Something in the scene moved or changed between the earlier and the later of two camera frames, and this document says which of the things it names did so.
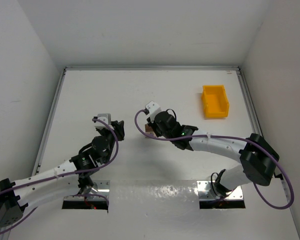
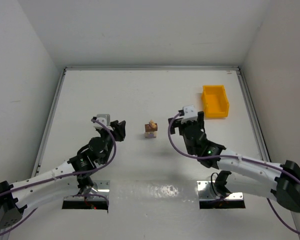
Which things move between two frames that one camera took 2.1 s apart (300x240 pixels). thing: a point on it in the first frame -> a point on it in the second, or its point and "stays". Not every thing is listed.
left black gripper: [115, 128] stays
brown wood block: [148, 128] stays
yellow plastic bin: [216, 103] stays
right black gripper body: [152, 127] -> [190, 124]
